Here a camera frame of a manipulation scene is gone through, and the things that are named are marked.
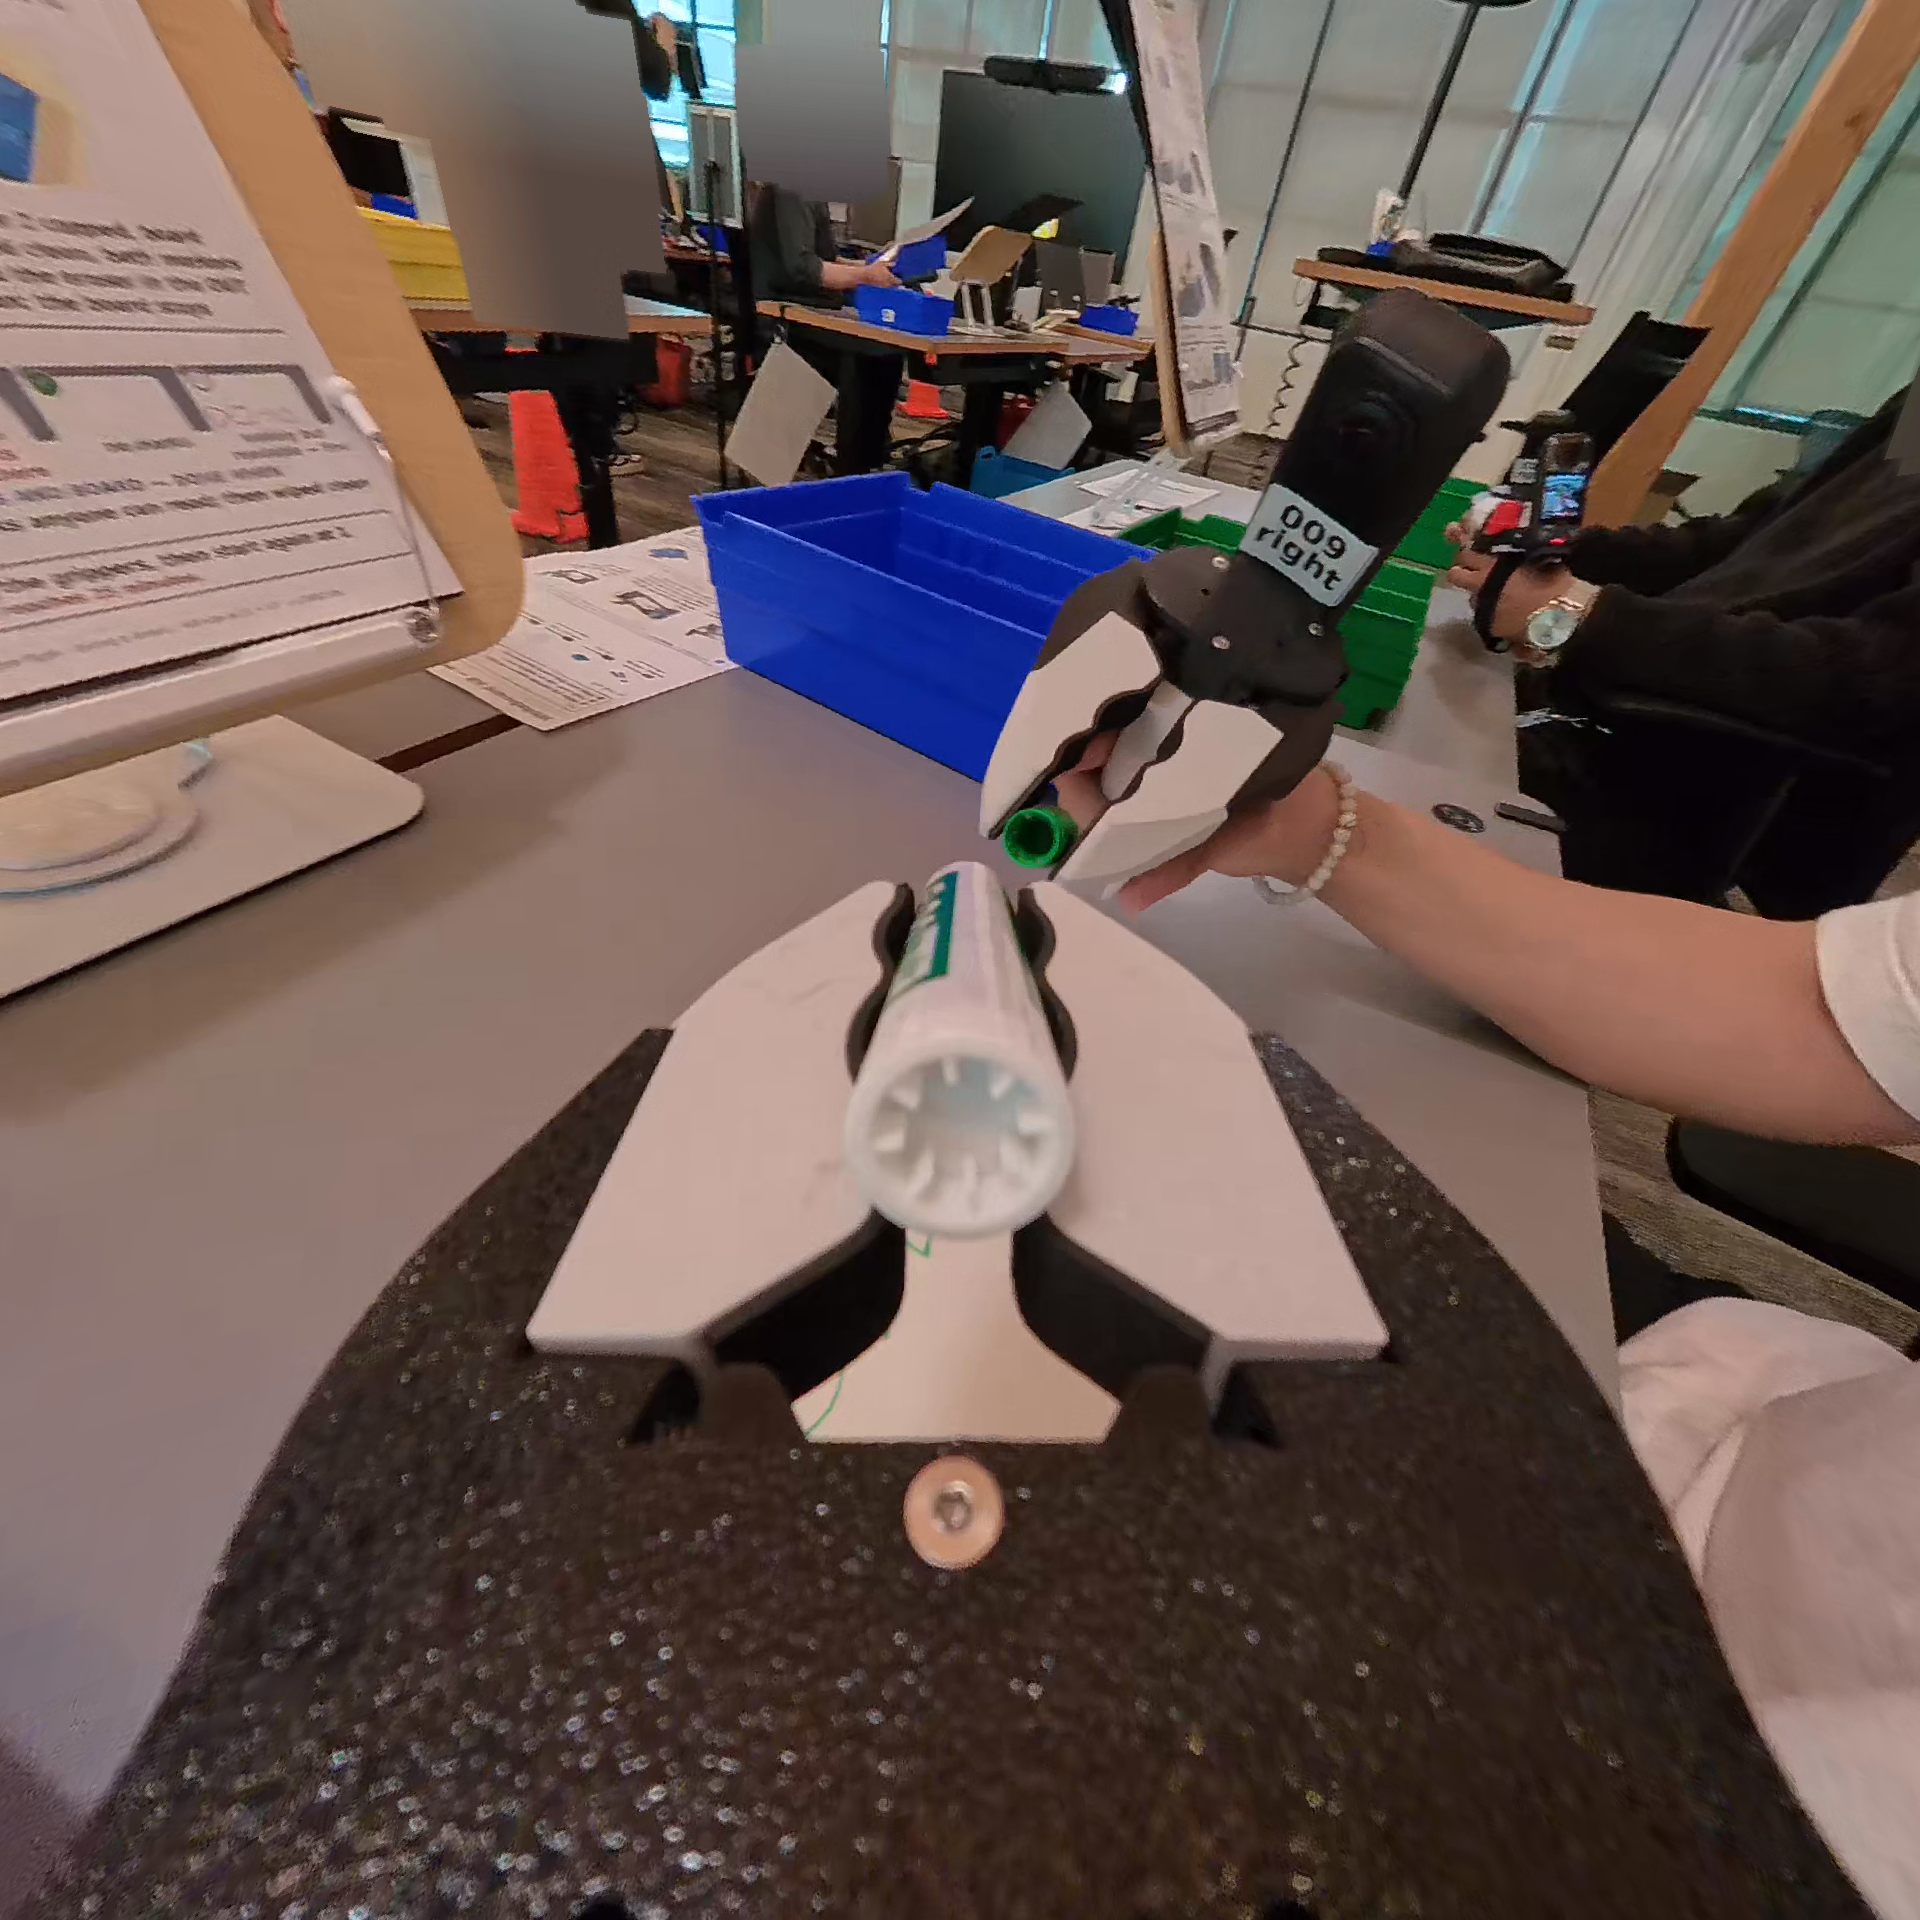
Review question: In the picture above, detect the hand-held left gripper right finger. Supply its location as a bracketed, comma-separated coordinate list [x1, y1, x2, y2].
[1020, 881, 1390, 1359]

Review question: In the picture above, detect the wooden post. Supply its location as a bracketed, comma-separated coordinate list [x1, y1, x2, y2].
[1581, 0, 1920, 528]

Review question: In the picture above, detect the green dry-erase marker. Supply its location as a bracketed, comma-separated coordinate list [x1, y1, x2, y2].
[844, 860, 1081, 1242]

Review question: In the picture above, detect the person's right forearm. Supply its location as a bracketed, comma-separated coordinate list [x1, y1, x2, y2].
[1318, 796, 1876, 1142]

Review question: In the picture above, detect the orange traffic cone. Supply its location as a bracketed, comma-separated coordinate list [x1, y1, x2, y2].
[507, 390, 590, 544]

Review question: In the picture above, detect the printed instruction paper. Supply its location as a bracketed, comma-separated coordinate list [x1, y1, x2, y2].
[428, 525, 746, 733]

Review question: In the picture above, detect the blue storage bin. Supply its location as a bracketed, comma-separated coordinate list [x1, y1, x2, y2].
[693, 470, 1156, 781]

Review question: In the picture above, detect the green storage bin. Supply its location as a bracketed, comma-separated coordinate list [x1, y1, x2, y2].
[1118, 480, 1488, 732]

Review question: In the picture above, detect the person's right hand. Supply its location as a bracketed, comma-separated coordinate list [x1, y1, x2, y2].
[1118, 760, 1361, 916]

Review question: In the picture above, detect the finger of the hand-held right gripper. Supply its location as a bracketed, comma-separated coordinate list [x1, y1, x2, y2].
[979, 607, 1163, 840]
[1056, 692, 1286, 903]

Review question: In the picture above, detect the black computer monitor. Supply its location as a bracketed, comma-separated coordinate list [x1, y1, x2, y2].
[932, 65, 1150, 272]

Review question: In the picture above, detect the clipboard instruction sheet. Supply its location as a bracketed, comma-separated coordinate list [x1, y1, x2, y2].
[0, 0, 464, 705]

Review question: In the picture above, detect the pearl bracelet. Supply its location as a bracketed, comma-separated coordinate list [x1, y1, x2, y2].
[1252, 760, 1361, 905]

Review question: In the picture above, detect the white whiteboard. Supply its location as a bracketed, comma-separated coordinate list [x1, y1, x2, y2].
[790, 1229, 1123, 1444]

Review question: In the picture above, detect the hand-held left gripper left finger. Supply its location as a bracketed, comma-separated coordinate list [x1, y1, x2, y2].
[526, 880, 922, 1359]

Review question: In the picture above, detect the poster board on stand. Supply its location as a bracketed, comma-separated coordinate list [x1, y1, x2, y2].
[1125, 0, 1249, 453]

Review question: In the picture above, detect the yellow storage bin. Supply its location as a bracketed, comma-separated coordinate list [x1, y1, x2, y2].
[358, 207, 466, 302]

